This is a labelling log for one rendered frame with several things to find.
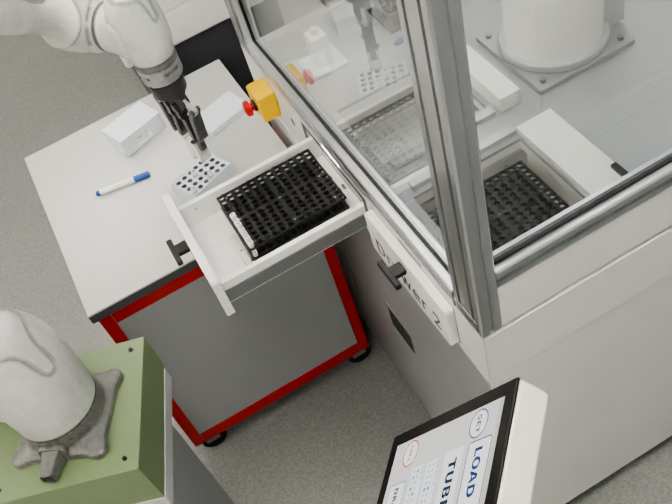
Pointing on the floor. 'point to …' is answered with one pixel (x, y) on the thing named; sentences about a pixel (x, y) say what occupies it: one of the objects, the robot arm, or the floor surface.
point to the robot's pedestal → (184, 466)
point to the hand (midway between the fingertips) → (197, 146)
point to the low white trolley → (292, 336)
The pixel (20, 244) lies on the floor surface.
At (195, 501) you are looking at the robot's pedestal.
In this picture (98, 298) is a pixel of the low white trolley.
